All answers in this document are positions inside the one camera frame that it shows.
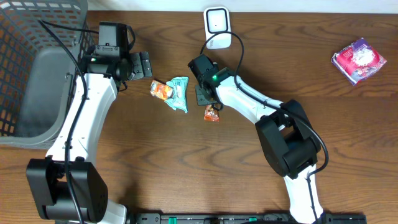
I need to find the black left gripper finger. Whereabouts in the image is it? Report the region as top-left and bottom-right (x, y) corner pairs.
(129, 53), (144, 80)
(140, 52), (152, 78)

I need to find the orange tissue pack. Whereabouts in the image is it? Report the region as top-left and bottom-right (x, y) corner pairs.
(150, 80), (173, 101)

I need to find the teal snack packet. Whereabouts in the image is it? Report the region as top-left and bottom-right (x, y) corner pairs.
(165, 77), (189, 113)

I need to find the dark red snack packet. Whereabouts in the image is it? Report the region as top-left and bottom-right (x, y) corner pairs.
(204, 105), (220, 122)

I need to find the red purple snack package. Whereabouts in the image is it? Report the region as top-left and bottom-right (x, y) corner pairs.
(331, 38), (387, 85)

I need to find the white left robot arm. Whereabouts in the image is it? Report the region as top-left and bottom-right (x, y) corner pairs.
(26, 45), (152, 223)

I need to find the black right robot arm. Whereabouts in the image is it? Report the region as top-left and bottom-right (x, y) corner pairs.
(190, 67), (325, 223)

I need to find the dark grey plastic basket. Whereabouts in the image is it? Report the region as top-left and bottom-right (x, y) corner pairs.
(1, 0), (94, 149)

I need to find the black left camera cable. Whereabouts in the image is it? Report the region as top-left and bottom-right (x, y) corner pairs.
(37, 19), (100, 224)

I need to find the black camera cable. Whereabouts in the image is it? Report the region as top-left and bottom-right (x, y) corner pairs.
(37, 19), (100, 224)
(200, 30), (330, 224)

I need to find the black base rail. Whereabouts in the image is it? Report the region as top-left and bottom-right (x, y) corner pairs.
(126, 213), (367, 224)

